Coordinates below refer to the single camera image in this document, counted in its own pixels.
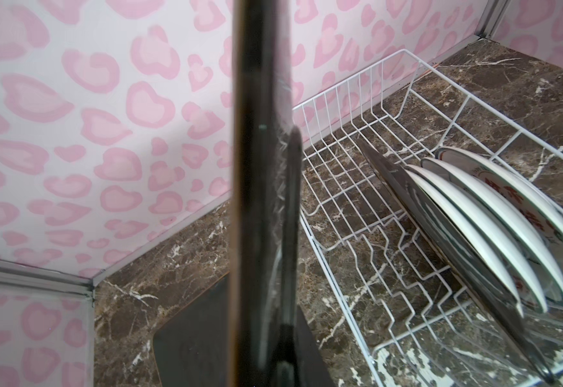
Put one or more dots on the aluminium corner post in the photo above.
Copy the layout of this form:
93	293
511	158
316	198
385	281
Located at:
29	277
491	18

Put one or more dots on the aluminium corner post right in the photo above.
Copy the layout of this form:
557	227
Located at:
491	18

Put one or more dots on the white wire dish rack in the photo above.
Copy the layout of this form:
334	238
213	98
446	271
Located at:
384	309

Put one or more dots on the dark square plate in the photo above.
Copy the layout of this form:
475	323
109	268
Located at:
447	240
191	349

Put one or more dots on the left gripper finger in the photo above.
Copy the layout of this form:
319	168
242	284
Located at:
286	369

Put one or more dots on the white round plate patterned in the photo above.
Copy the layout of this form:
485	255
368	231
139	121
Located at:
532	204

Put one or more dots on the aluminium corner post left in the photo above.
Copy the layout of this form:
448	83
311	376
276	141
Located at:
29	277

